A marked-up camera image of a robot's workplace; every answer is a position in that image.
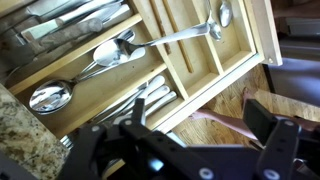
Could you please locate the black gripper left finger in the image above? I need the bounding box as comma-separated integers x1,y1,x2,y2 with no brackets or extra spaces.
119,98,220,180

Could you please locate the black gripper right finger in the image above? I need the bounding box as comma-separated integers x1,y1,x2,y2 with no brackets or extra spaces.
243,99,300,180

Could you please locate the silver spoon from holder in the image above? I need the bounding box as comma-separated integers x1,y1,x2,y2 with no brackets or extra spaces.
93,23,210,66

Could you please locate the forks bundle in drawer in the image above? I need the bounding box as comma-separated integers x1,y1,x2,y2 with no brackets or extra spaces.
59,75,178,150

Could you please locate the small silver spoon front compartment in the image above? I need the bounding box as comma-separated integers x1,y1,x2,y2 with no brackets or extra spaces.
205,0,222,41

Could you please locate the open wooden cutlery drawer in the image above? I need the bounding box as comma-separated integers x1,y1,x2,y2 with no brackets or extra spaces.
0,0,284,141

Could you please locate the silver spoon in drawer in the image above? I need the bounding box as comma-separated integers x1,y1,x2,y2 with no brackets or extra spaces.
29,47,146,115

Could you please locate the knives bundle in drawer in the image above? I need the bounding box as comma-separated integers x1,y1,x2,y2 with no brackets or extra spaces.
0,0,131,71

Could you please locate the person in red shorts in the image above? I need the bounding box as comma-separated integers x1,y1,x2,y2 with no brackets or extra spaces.
188,87,320,141

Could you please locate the wooden chopstick upper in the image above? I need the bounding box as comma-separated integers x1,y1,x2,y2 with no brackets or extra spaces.
149,0,171,55

